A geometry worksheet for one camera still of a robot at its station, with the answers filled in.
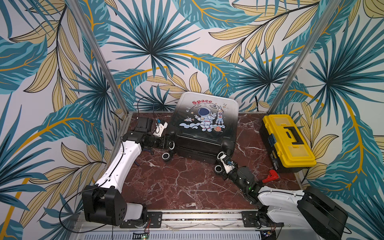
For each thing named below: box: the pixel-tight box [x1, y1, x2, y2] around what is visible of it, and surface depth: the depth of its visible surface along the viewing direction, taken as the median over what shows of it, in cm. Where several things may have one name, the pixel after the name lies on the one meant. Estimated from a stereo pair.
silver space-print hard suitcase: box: [161, 91, 239, 164], surface depth 86 cm
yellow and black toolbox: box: [259, 114, 317, 174], surface depth 86 cm
